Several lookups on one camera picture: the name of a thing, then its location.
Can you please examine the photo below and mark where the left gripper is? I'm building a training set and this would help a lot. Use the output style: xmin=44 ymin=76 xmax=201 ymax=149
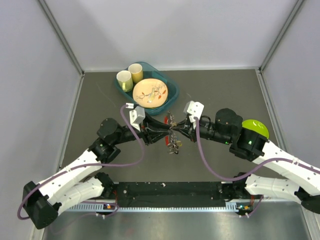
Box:
xmin=112 ymin=111 xmax=173 ymax=146

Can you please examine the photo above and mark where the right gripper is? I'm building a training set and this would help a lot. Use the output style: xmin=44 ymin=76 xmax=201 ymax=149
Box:
xmin=172 ymin=116 xmax=232 ymax=145

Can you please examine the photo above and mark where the metal key holder red handle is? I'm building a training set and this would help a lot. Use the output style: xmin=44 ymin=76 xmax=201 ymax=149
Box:
xmin=164 ymin=111 xmax=177 ymax=154

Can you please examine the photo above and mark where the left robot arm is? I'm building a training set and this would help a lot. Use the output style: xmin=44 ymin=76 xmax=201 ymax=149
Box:
xmin=17 ymin=115 xmax=172 ymax=230

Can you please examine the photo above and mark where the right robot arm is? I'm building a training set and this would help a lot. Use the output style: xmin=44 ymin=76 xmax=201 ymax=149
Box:
xmin=167 ymin=102 xmax=320 ymax=214

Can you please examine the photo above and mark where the floral beige plate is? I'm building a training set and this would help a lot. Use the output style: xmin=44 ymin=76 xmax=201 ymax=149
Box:
xmin=132 ymin=78 xmax=169 ymax=109

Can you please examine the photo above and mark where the teal plastic tray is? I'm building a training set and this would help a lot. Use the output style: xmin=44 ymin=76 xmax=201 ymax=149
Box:
xmin=113 ymin=61 xmax=180 ymax=116

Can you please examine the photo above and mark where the light green mug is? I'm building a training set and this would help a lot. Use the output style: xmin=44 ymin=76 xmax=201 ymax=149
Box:
xmin=116 ymin=70 xmax=133 ymax=92

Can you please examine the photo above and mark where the yellow mug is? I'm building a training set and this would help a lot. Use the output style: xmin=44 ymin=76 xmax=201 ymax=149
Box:
xmin=128 ymin=63 xmax=143 ymax=84

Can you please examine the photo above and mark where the lime green plate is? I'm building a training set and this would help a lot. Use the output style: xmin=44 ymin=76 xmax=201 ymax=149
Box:
xmin=242 ymin=119 xmax=270 ymax=139

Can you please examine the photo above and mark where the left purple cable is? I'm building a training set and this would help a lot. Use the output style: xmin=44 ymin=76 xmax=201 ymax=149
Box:
xmin=16 ymin=103 xmax=147 ymax=220

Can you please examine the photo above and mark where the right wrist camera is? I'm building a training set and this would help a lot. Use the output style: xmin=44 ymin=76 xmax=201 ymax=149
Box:
xmin=183 ymin=100 xmax=205 ymax=123

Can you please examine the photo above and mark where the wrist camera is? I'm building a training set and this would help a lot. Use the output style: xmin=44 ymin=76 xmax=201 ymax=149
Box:
xmin=183 ymin=100 xmax=205 ymax=123
xmin=125 ymin=103 xmax=146 ymax=132

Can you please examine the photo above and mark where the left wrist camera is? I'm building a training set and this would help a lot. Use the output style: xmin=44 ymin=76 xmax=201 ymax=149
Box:
xmin=125 ymin=103 xmax=146 ymax=132

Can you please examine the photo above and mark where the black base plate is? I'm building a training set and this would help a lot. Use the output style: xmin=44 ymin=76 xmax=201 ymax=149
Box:
xmin=113 ymin=181 xmax=238 ymax=208

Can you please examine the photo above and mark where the grey cable duct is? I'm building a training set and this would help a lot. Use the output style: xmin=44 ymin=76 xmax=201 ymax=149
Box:
xmin=67 ymin=202 xmax=249 ymax=213

